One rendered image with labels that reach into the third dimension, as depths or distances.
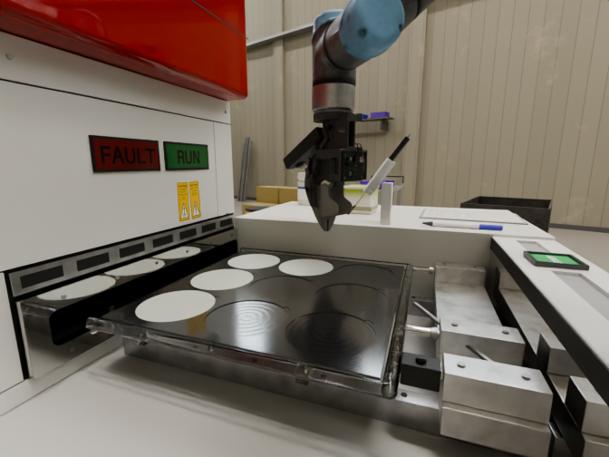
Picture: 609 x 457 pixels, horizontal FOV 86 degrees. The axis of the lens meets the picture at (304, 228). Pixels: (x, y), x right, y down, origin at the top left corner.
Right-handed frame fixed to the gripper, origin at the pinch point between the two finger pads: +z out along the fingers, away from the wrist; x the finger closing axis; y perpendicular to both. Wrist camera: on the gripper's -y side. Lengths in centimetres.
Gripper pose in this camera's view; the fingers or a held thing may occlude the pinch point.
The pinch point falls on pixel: (323, 224)
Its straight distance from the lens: 63.4
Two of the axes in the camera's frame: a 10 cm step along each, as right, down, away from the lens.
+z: 0.0, 9.8, 1.9
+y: 6.5, 1.5, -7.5
